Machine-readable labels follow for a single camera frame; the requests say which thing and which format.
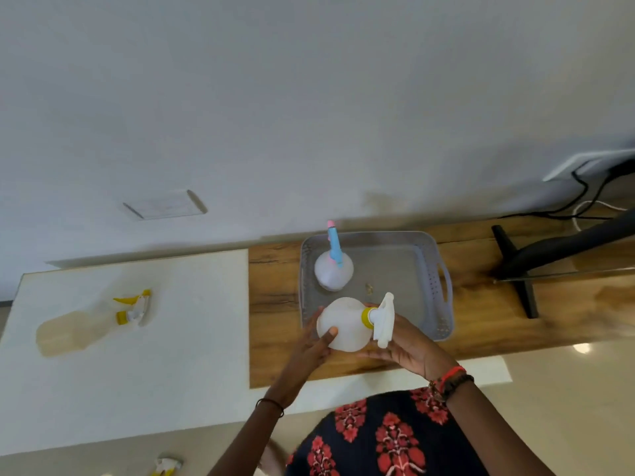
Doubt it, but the black monitor stand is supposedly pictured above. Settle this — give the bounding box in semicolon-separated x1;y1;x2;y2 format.
491;208;635;320

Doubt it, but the person's right hand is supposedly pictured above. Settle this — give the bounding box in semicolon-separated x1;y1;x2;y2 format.
356;314;456;385

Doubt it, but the white yellow-collar spray bottle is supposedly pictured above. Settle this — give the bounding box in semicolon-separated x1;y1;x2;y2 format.
316;292;396;353

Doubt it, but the black red floral dress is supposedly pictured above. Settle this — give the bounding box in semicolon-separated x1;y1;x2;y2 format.
285;386;490;476

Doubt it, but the clear yellow-trigger spray bottle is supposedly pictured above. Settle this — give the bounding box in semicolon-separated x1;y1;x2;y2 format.
35;289;152;358

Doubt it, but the white yellow spray head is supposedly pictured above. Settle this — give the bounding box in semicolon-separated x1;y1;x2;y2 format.
150;457;184;476

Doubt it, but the white blue-trigger spray bottle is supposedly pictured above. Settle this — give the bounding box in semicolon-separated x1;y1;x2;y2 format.
314;220;355;292

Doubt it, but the white cable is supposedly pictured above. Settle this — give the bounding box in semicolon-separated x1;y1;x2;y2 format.
571;200;628;232

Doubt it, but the person's right forearm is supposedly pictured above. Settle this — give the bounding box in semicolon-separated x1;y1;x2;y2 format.
445;380;555;476

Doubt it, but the thin grey monitor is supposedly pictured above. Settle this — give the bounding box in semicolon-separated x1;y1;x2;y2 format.
493;266;635;284

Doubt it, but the black bracelet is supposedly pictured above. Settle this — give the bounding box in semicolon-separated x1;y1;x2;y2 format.
441;374;475;403

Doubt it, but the person's left hand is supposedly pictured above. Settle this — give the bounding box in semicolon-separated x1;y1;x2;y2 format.
265;307;338;410

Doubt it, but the grey plastic basket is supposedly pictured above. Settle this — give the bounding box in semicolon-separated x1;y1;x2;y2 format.
299;231;455;342

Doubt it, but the white blank wall plate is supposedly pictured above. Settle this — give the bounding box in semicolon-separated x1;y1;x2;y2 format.
122;189;208;221

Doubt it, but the black wrist band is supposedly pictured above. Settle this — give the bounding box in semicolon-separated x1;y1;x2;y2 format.
255;398;285;419

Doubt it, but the white wall socket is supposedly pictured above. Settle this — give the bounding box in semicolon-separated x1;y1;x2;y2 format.
542;149;635;183

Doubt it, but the person's left forearm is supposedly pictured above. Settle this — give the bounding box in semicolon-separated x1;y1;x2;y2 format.
207;396;298;476

